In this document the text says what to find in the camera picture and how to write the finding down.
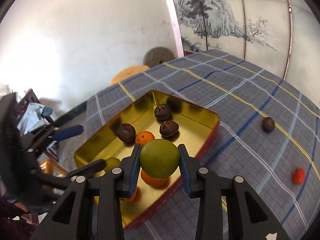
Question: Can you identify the dark brown fruit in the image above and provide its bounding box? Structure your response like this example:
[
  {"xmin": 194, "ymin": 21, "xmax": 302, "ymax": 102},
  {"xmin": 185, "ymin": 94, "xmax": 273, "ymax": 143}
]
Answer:
[
  {"xmin": 261, "ymin": 116, "xmax": 275, "ymax": 133},
  {"xmin": 154, "ymin": 104, "xmax": 171, "ymax": 120},
  {"xmin": 117, "ymin": 123, "xmax": 136, "ymax": 143},
  {"xmin": 159, "ymin": 120, "xmax": 179, "ymax": 138}
]

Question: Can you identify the red-orange fruit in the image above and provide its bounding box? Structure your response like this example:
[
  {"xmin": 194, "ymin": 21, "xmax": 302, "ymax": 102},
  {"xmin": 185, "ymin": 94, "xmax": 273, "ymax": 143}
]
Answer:
[{"xmin": 121, "ymin": 187, "xmax": 142, "ymax": 203}]

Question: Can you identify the small orange in tin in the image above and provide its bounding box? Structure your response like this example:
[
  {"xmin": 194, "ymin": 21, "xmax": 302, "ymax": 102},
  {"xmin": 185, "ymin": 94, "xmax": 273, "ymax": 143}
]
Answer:
[{"xmin": 135, "ymin": 131, "xmax": 155, "ymax": 147}]

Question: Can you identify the painted folding screen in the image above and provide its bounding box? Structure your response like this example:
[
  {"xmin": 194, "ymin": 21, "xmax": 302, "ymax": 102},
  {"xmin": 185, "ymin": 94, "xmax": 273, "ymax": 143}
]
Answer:
[{"xmin": 173, "ymin": 0, "xmax": 319, "ymax": 104}]

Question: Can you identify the grey plaid tablecloth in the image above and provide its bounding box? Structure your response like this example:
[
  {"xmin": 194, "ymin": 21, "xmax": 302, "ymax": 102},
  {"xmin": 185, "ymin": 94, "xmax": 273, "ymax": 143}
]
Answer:
[{"xmin": 58, "ymin": 50, "xmax": 319, "ymax": 239}]

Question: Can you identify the green fruit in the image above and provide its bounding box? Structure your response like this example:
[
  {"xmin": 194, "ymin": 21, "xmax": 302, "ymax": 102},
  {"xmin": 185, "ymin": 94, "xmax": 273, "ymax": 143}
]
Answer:
[
  {"xmin": 104, "ymin": 157, "xmax": 121, "ymax": 172},
  {"xmin": 139, "ymin": 139, "xmax": 180, "ymax": 179}
]

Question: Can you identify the dark brown fruit in tin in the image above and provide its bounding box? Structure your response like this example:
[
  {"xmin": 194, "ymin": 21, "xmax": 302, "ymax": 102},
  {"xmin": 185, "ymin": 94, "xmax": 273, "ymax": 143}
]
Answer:
[{"xmin": 154, "ymin": 104, "xmax": 171, "ymax": 120}]

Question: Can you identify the orange round cushion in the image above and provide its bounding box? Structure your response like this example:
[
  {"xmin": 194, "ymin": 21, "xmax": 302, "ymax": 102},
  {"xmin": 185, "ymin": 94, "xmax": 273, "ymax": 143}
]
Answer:
[{"xmin": 110, "ymin": 65, "xmax": 150, "ymax": 86}]

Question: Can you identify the red gold toffee tin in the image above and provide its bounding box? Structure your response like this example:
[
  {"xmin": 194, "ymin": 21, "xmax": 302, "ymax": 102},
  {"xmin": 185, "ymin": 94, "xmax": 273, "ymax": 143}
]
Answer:
[{"xmin": 74, "ymin": 90, "xmax": 220, "ymax": 229}]

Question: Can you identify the wooden shelf furniture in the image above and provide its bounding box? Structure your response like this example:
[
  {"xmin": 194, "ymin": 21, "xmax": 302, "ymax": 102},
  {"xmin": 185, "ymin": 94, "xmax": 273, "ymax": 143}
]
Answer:
[{"xmin": 1, "ymin": 92, "xmax": 71, "ymax": 213}]

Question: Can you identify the red fruit right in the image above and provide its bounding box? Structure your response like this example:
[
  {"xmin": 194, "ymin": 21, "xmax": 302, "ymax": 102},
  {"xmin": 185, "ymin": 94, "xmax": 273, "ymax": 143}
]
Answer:
[{"xmin": 292, "ymin": 167, "xmax": 306, "ymax": 185}]

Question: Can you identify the large orange fruit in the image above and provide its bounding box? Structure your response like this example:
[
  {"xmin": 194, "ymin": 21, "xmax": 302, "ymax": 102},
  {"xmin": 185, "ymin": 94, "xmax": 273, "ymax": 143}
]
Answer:
[{"xmin": 140, "ymin": 170, "xmax": 168, "ymax": 188}]

